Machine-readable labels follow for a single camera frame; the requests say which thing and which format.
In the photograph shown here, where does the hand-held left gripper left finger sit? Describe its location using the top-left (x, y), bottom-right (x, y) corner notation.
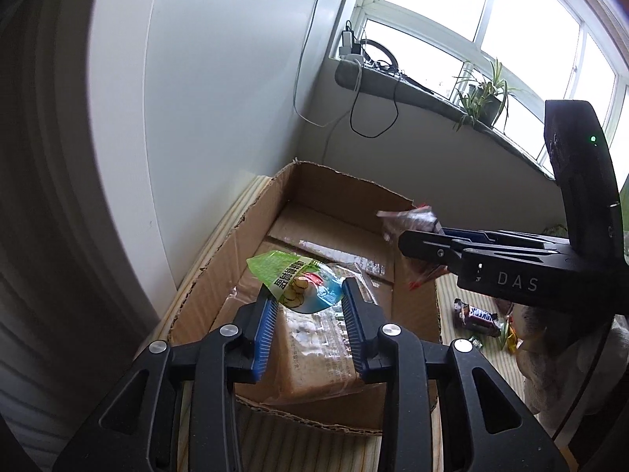
top-left (51, 297), bottom-right (281, 472)

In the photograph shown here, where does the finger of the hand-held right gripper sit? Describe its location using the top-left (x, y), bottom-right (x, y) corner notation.
top-left (398, 229), bottom-right (571, 276)
top-left (441, 226), bottom-right (558, 243)

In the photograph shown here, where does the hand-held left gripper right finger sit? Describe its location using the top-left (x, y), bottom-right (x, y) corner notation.
top-left (341, 278), bottom-right (571, 472)

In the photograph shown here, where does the clear red-edged snack packet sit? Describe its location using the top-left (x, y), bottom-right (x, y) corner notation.
top-left (376, 204), bottom-right (445, 291)

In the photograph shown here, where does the green and blue snack packet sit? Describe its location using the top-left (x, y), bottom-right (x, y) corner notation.
top-left (246, 250), bottom-right (345, 313)

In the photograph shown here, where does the dark chocolate bar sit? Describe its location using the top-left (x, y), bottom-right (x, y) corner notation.
top-left (452, 298), bottom-right (502, 337)

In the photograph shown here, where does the brown cardboard box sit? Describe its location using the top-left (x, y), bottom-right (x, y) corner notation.
top-left (167, 159), bottom-right (443, 436)

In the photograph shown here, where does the beige snack packet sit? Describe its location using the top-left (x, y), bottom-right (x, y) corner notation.
top-left (268, 300), bottom-right (367, 396)

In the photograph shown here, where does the yellow candy packet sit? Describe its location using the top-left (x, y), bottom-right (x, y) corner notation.
top-left (498, 319), bottom-right (522, 355)

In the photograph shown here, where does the potted spider plant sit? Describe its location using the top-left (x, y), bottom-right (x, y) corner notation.
top-left (452, 56), bottom-right (524, 131)

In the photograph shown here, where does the grey stone window sill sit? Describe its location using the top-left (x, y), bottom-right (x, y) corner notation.
top-left (334, 59), bottom-right (571, 183)

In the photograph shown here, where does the person's white fluffy clothing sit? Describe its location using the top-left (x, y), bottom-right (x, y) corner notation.
top-left (518, 305), bottom-right (629, 433)

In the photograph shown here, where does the white framed window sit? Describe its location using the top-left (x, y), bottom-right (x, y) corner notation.
top-left (339, 0), bottom-right (629, 178)

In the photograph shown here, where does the white power strip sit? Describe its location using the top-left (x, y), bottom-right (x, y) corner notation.
top-left (338, 43), bottom-right (363, 67)

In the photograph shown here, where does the white wardrobe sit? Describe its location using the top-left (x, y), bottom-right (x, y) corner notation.
top-left (0, 0), bottom-right (362, 404)

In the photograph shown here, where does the black coiled cable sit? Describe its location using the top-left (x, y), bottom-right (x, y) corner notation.
top-left (361, 38), bottom-right (401, 70)

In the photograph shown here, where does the white cable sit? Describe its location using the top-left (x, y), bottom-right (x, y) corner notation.
top-left (293, 0), bottom-right (345, 129)

